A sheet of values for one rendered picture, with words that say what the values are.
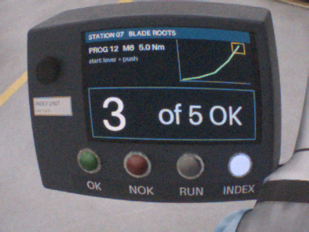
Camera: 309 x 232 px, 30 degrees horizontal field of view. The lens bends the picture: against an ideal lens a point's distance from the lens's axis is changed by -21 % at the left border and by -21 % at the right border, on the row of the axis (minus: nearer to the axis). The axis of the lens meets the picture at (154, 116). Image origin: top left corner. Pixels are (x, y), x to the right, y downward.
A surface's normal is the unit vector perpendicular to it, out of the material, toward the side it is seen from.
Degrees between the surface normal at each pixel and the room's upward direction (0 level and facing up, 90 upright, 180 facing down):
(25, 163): 0
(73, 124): 75
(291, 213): 42
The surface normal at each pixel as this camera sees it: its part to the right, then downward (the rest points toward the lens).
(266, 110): -0.27, 0.32
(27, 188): -0.15, -0.84
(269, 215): -0.85, -0.37
